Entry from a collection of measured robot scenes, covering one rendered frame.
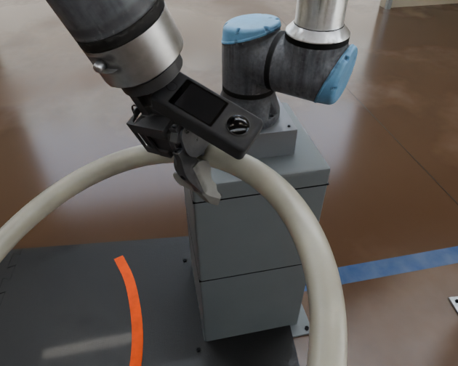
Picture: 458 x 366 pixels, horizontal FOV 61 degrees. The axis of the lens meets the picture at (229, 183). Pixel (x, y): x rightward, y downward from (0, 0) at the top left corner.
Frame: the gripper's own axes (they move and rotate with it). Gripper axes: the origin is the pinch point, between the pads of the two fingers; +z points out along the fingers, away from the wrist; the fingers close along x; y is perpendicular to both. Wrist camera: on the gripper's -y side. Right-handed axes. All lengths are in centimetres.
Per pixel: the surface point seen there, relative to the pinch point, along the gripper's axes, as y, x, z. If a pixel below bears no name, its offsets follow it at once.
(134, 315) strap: 82, 19, 102
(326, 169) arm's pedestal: 10, -39, 48
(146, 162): 9.2, 3.6, -6.0
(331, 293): -20.6, 11.4, -7.3
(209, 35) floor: 260, -264, 169
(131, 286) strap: 94, 9, 103
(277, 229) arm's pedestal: 23, -23, 64
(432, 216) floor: -5, -105, 167
